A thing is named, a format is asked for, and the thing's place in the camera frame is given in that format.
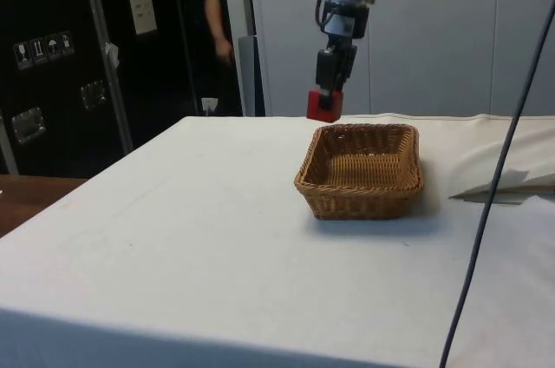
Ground pale lockers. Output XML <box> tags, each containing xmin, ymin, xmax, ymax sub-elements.
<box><xmin>219</xmin><ymin>0</ymin><xmax>555</xmax><ymax>118</ymax></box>

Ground red cube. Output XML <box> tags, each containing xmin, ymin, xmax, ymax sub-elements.
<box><xmin>306</xmin><ymin>89</ymin><xmax>344</xmax><ymax>123</ymax></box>

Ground wicker basket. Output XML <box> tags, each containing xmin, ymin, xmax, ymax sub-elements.
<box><xmin>293</xmin><ymin>122</ymin><xmax>426</xmax><ymax>221</ymax></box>

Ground grey upright panel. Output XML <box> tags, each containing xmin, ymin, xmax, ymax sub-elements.
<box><xmin>237</xmin><ymin>35</ymin><xmax>266</xmax><ymax>118</ymax></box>

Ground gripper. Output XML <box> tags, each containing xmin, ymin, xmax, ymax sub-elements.
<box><xmin>315</xmin><ymin>0</ymin><xmax>371</xmax><ymax>109</ymax></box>

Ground person in dark clothes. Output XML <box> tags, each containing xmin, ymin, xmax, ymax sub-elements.
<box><xmin>202</xmin><ymin>0</ymin><xmax>238</xmax><ymax>117</ymax></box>

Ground black cabinet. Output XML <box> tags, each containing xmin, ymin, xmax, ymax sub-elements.
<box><xmin>0</xmin><ymin>0</ymin><xmax>245</xmax><ymax>179</ymax></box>

